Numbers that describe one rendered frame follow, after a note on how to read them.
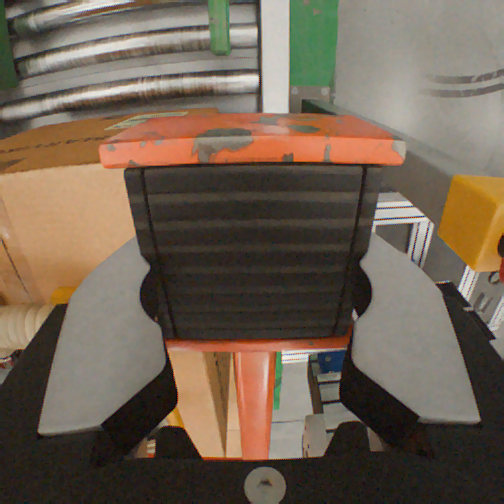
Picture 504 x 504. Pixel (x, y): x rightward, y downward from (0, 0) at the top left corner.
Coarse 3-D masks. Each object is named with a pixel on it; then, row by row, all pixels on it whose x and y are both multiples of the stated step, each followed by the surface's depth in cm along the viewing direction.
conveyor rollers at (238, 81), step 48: (96, 0) 44; (144, 0) 45; (192, 0) 46; (240, 0) 47; (96, 48) 49; (144, 48) 50; (192, 48) 51; (240, 48) 52; (48, 96) 54; (96, 96) 54; (144, 96) 55; (192, 96) 57
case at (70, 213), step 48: (0, 144) 40; (48, 144) 33; (96, 144) 30; (0, 192) 24; (48, 192) 24; (96, 192) 24; (0, 240) 26; (48, 240) 27; (96, 240) 27; (0, 288) 30; (48, 288) 30; (192, 384) 39; (192, 432) 47
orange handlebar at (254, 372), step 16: (240, 352) 14; (256, 352) 14; (272, 352) 14; (240, 368) 15; (256, 368) 15; (272, 368) 15; (240, 384) 16; (256, 384) 15; (272, 384) 16; (240, 400) 17; (256, 400) 16; (272, 400) 17; (240, 416) 18; (256, 416) 17; (240, 432) 19; (256, 432) 19; (256, 448) 20
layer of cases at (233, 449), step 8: (232, 352) 99; (232, 360) 99; (232, 368) 101; (232, 376) 103; (232, 384) 106; (232, 392) 109; (232, 400) 112; (232, 408) 116; (232, 416) 119; (232, 424) 123; (232, 432) 128; (232, 440) 133; (240, 440) 133; (232, 448) 138; (240, 448) 138; (232, 456) 144; (240, 456) 144
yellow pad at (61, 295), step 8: (56, 288) 29; (64, 288) 29; (72, 288) 29; (56, 296) 28; (64, 296) 28; (176, 408) 41; (168, 416) 40; (176, 416) 41; (160, 424) 41; (168, 424) 41; (176, 424) 42; (152, 432) 42
